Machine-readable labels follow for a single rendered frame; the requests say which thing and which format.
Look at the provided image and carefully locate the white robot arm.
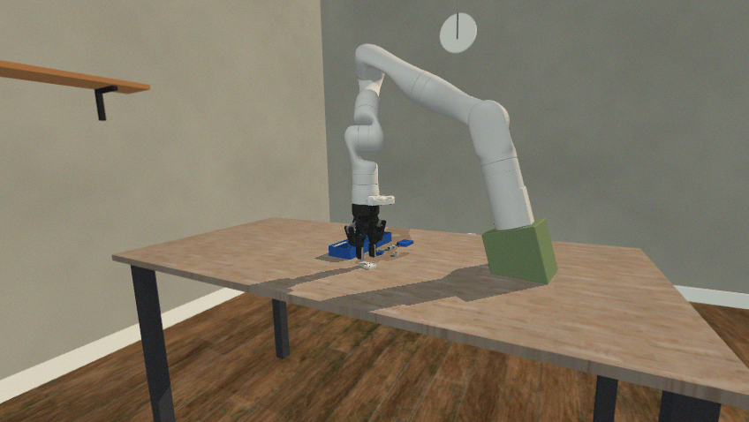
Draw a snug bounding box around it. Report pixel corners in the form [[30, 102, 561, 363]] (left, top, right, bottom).
[[344, 44, 534, 230]]

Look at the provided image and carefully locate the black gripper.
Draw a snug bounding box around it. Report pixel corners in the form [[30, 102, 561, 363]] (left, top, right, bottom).
[[344, 204, 386, 260]]

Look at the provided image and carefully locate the blue three-compartment bin rack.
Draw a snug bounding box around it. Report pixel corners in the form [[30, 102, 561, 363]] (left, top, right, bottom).
[[329, 231, 391, 260]]

